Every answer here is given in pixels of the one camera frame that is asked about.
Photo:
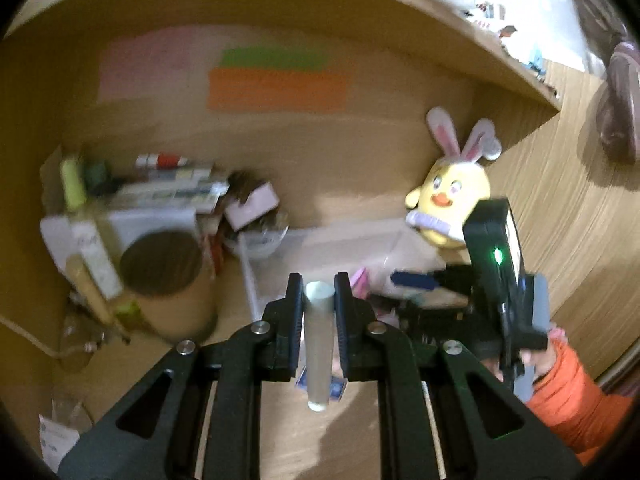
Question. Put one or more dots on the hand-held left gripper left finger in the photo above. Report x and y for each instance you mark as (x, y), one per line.
(295, 320)

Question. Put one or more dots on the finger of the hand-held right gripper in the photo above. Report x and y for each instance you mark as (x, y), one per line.
(412, 280)
(440, 322)

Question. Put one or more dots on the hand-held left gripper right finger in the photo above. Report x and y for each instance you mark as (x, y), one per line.
(342, 320)

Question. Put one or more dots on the white paper tube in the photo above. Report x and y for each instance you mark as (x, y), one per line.
(319, 340)

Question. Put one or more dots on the clear plastic storage box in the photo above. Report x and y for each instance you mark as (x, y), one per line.
(320, 245)

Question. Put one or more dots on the person's right forearm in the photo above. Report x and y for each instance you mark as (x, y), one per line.
(575, 400)

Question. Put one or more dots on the person's right hand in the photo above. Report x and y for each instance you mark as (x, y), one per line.
(556, 334)

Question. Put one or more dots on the white bowl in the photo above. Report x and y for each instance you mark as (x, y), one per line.
(260, 245)

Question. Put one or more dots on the yellow chick plush toy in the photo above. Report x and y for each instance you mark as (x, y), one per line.
(450, 195)

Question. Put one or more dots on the pink white round box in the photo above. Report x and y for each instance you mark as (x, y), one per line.
(252, 205)

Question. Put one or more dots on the brown mug with lid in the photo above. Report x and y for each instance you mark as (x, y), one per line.
(165, 280)

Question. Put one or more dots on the dark brown wrappers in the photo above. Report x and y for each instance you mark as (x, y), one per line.
(245, 180)

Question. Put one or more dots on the stack of printed packets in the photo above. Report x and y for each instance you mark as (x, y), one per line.
(175, 190)

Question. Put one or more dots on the white paper sheets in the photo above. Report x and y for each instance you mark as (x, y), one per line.
(145, 222)

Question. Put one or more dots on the red marker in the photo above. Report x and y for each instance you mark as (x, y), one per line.
(162, 161)

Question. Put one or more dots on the brown bag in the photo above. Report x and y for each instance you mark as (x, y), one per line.
(620, 105)

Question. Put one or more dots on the orange sticky note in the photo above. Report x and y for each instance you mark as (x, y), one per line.
(277, 90)

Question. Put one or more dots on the green spray bottle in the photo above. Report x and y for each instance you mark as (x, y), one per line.
(80, 200)

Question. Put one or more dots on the small items on shelf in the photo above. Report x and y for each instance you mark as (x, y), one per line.
(500, 20)

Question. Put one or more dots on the green sticky note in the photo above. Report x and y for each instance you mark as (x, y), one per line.
(275, 58)

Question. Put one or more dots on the blue white box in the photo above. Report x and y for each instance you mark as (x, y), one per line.
(57, 442)

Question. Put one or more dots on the pink sticky note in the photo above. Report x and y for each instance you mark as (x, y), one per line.
(145, 62)

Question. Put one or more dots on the wooden shelf board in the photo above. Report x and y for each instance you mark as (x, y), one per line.
(300, 0)

